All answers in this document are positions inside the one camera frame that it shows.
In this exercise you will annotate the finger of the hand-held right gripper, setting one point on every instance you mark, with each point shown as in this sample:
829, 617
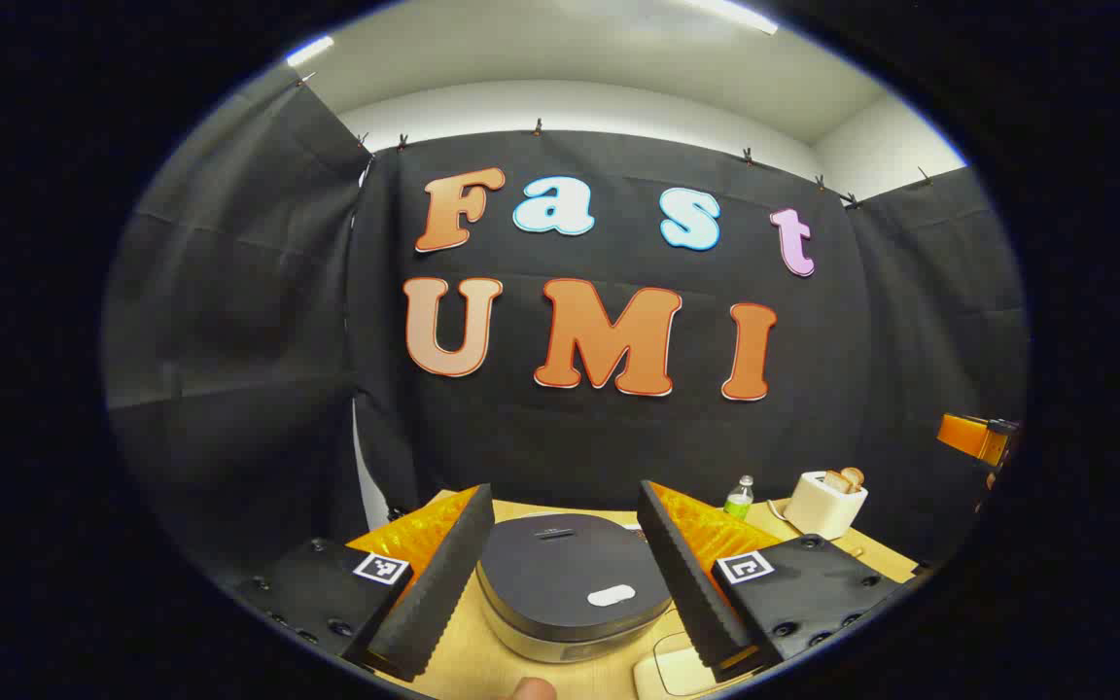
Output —
963, 436

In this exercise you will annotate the ceiling light strip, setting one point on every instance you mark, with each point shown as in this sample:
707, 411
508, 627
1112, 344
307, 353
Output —
310, 50
730, 14

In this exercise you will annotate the toast bread slice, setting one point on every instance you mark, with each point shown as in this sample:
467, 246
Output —
836, 482
855, 476

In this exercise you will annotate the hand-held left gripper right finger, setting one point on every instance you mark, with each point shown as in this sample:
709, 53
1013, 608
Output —
691, 593

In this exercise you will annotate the green drink bottle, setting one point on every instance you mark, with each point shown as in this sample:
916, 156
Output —
739, 504

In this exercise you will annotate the dark grey rice cooker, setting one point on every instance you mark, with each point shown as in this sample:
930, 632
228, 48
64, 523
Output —
560, 574

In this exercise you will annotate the white toaster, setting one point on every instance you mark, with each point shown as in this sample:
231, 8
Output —
822, 510

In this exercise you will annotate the black backdrop cloth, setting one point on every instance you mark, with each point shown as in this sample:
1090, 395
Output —
570, 447

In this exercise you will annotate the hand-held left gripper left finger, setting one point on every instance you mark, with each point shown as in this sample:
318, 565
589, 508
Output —
438, 593

